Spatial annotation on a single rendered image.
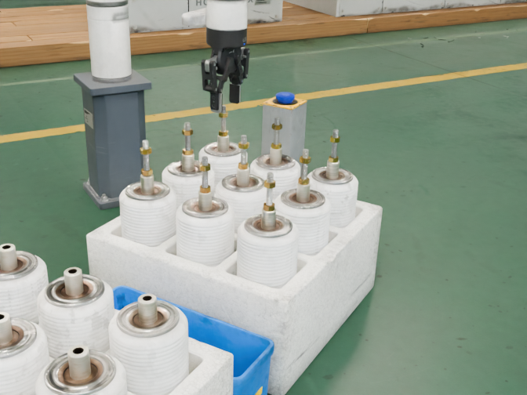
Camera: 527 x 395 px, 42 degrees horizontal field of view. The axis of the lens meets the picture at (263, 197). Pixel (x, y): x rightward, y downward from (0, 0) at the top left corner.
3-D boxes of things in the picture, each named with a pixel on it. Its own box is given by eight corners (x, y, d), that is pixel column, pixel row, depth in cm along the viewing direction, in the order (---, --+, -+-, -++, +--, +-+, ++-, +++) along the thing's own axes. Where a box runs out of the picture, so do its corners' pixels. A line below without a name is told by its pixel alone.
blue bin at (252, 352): (79, 377, 112) (73, 315, 107) (124, 342, 121) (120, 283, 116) (238, 449, 99) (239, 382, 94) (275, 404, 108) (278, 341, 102)
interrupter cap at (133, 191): (139, 206, 113) (139, 202, 113) (117, 190, 118) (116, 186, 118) (178, 195, 117) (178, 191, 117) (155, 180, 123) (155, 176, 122)
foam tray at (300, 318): (92, 321, 126) (85, 234, 118) (212, 236, 157) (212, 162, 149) (281, 400, 108) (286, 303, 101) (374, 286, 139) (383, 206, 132)
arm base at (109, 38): (86, 75, 165) (81, 1, 158) (124, 71, 169) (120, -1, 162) (99, 85, 158) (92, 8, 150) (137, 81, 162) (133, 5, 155)
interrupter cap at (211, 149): (196, 149, 137) (196, 146, 137) (227, 142, 141) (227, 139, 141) (218, 161, 132) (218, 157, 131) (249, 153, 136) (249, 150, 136)
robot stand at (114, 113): (82, 187, 178) (72, 74, 166) (136, 178, 185) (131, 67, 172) (99, 210, 167) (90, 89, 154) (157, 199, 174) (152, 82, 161)
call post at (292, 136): (257, 235, 158) (261, 103, 144) (273, 223, 163) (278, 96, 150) (285, 244, 154) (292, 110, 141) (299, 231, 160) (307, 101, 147)
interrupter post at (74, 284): (61, 295, 89) (59, 273, 88) (74, 286, 91) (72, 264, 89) (75, 300, 88) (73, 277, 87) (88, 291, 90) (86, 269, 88)
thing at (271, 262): (304, 319, 116) (310, 223, 109) (273, 348, 109) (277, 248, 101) (257, 300, 121) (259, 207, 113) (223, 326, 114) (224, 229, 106)
